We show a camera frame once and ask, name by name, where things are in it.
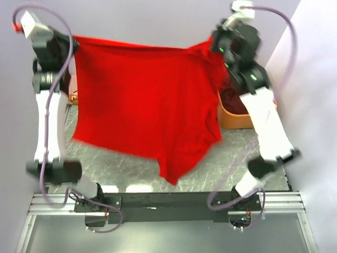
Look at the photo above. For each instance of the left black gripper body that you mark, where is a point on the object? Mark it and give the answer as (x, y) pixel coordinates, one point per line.
(64, 44)

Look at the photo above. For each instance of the aluminium rail frame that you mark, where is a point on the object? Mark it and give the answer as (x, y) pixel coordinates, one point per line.
(280, 226)

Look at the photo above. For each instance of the folded pink graphic t-shirt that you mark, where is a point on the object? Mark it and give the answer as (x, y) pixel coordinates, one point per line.
(73, 98)

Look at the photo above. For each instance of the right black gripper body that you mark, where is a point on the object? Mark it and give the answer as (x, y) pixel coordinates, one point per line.
(220, 42)

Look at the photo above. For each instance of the dark red t-shirt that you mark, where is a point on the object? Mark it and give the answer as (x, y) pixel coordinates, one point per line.
(231, 101)

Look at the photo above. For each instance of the bright red t-shirt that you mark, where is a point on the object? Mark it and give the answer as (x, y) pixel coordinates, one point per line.
(154, 102)

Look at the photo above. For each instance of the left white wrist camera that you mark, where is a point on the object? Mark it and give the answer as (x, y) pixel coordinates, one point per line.
(30, 26)

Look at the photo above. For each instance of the orange plastic basket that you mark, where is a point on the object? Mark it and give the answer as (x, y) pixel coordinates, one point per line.
(234, 116)

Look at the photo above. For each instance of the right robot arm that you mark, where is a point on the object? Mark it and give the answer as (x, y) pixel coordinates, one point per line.
(275, 147)

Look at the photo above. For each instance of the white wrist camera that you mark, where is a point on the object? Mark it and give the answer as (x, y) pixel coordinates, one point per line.
(241, 11)
(30, 26)

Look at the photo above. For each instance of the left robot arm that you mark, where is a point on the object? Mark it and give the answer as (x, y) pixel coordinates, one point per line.
(51, 81)

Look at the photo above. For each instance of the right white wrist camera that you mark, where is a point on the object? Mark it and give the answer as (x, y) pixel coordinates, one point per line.
(241, 11)

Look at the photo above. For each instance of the black base crossbar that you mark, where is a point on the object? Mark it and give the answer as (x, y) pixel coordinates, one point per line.
(177, 206)

